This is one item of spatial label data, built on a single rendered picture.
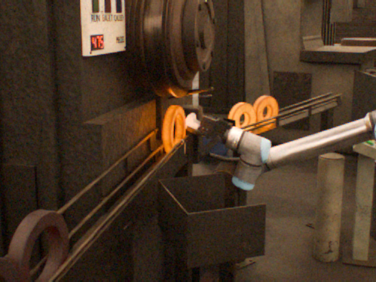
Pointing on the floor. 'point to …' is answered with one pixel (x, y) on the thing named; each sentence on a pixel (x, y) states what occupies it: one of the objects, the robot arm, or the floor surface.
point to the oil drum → (371, 46)
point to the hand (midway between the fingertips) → (180, 123)
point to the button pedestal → (362, 208)
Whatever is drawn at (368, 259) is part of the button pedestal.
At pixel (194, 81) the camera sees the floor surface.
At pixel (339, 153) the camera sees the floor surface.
